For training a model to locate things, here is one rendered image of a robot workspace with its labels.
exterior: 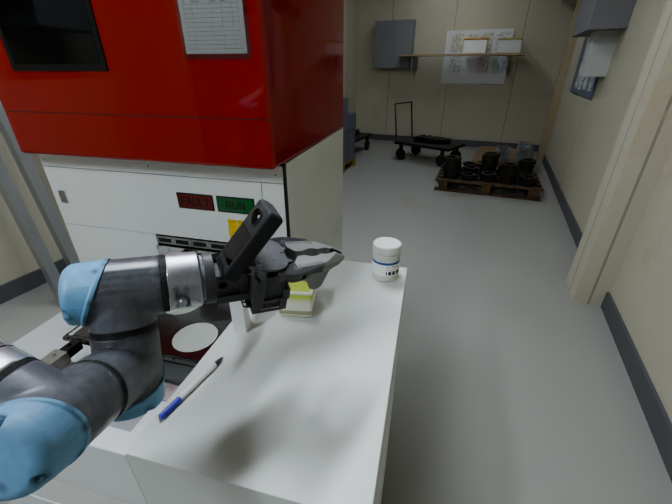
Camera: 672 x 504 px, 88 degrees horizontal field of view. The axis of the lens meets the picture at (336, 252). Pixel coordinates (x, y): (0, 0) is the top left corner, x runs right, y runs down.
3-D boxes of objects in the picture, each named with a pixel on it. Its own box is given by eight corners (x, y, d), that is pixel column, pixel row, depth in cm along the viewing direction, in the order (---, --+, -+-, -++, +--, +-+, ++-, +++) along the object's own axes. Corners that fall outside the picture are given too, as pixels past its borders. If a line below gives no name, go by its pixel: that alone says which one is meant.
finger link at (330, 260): (337, 278, 59) (284, 284, 55) (344, 249, 56) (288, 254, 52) (344, 290, 57) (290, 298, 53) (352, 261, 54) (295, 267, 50)
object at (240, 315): (244, 313, 77) (236, 261, 71) (260, 316, 77) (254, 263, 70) (230, 331, 72) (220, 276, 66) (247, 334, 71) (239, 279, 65)
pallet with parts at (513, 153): (534, 177, 525) (541, 150, 506) (469, 171, 556) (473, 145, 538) (529, 158, 633) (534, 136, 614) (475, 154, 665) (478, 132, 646)
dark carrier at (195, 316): (169, 265, 111) (169, 263, 111) (270, 279, 104) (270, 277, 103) (73, 336, 81) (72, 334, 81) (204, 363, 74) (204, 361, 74)
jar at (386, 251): (373, 266, 96) (375, 235, 91) (399, 270, 94) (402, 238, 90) (369, 280, 90) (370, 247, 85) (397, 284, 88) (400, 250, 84)
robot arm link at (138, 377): (61, 446, 38) (47, 347, 37) (121, 394, 49) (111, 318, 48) (135, 440, 38) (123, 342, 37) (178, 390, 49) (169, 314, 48)
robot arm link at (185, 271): (163, 242, 47) (168, 282, 41) (200, 239, 49) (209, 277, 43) (168, 285, 51) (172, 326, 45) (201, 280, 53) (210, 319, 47)
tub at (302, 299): (286, 297, 83) (284, 272, 80) (317, 299, 82) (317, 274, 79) (278, 317, 76) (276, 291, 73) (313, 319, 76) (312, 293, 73)
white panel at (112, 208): (85, 259, 130) (44, 148, 111) (294, 289, 112) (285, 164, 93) (78, 263, 127) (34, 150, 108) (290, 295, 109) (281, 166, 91)
